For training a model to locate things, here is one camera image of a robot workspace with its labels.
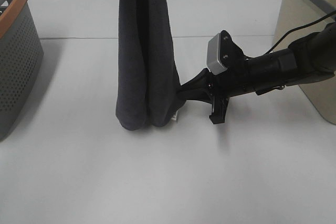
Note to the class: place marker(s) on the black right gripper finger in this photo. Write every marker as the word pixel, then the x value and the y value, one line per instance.
pixel 195 95
pixel 199 82

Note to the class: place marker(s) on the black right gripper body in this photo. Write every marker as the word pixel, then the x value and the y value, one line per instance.
pixel 222 85

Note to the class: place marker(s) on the dark grey towel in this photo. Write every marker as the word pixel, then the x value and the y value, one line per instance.
pixel 148 79

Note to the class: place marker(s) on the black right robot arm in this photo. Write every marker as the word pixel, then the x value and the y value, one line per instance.
pixel 309 59

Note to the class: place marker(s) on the beige bin grey rim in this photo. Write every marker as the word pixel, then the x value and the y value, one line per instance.
pixel 295 13

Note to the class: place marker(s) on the grey perforated basket orange rim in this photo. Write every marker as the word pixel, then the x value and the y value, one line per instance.
pixel 21 57

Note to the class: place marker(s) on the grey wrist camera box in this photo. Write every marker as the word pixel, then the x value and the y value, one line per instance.
pixel 213 56

